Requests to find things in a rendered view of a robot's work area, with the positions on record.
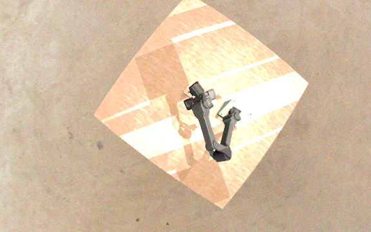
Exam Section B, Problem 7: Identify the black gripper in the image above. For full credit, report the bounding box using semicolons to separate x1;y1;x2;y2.
184;89;216;110

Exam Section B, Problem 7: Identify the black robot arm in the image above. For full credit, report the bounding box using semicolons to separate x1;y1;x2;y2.
189;81;242;162

